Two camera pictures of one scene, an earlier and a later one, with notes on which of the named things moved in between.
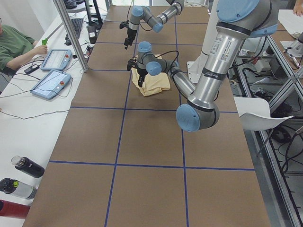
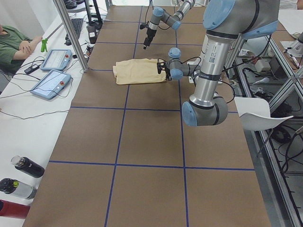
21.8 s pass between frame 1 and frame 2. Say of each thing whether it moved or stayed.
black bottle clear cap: stayed
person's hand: moved
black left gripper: moved
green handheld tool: stayed
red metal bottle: stayed
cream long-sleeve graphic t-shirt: moved
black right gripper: moved
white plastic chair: stayed
